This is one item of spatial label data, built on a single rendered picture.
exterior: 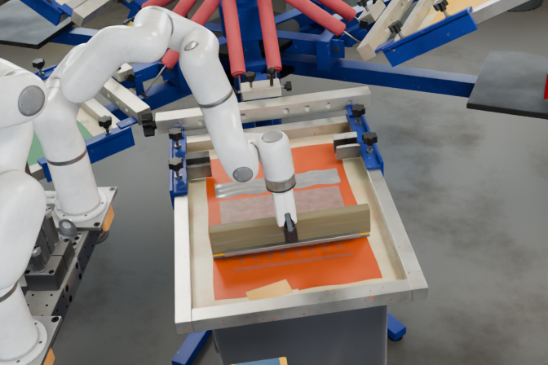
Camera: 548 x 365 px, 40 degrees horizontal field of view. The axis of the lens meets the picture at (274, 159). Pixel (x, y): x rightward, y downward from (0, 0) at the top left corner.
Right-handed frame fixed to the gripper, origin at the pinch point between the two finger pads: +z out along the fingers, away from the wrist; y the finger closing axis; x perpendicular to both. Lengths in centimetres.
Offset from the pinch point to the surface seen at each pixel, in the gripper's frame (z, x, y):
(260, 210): 4.8, -6.6, -16.9
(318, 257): 6.1, 5.6, 5.1
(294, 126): 2, 9, -52
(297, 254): 5.6, 0.6, 3.0
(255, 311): 1.3, -11.7, 24.1
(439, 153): 106, 87, -165
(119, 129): -4, -46, -63
